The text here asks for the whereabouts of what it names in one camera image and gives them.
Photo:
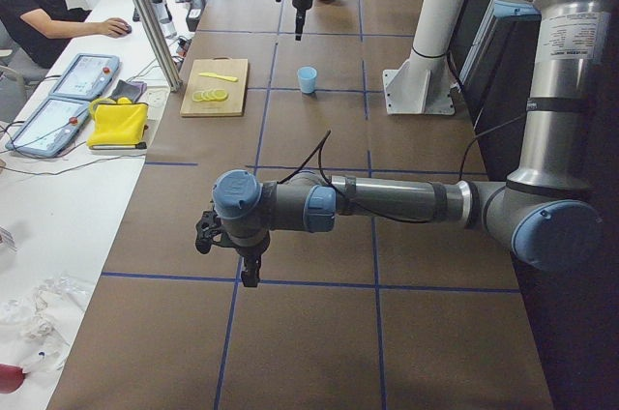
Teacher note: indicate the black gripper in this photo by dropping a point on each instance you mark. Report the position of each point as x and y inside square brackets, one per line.
[251, 249]
[300, 3]

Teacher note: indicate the light blue cup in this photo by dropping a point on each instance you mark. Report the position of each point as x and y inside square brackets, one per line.
[307, 77]

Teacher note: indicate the yellow plastic knife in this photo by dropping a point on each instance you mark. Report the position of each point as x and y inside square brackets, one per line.
[228, 78]

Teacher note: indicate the wooden cutting board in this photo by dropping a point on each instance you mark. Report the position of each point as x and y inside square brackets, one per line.
[233, 105]

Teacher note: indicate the clear water bottle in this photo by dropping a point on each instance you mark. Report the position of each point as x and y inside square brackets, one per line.
[164, 18]

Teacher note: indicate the white power strip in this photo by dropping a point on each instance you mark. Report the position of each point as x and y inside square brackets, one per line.
[156, 98]

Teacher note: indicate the yellow cloth bag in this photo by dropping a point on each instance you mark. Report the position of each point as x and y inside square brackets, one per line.
[118, 124]

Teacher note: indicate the crumpled plastic wrap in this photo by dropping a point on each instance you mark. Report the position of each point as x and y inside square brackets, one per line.
[39, 329]

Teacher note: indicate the upper teach pendant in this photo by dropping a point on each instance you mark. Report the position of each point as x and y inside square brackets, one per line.
[87, 76]

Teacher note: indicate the teach pendant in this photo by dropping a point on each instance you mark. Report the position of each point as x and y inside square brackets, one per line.
[87, 76]
[50, 128]

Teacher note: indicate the lower teach pendant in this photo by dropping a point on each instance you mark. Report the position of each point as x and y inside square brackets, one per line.
[50, 128]

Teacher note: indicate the dark red object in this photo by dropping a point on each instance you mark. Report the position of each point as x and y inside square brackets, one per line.
[11, 378]

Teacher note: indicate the person in black shirt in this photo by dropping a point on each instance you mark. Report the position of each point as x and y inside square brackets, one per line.
[43, 28]

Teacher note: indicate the aluminium frame post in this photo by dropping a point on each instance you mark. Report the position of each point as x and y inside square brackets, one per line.
[158, 44]

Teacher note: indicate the white pedestal column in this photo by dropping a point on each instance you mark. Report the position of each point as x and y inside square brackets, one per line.
[422, 84]

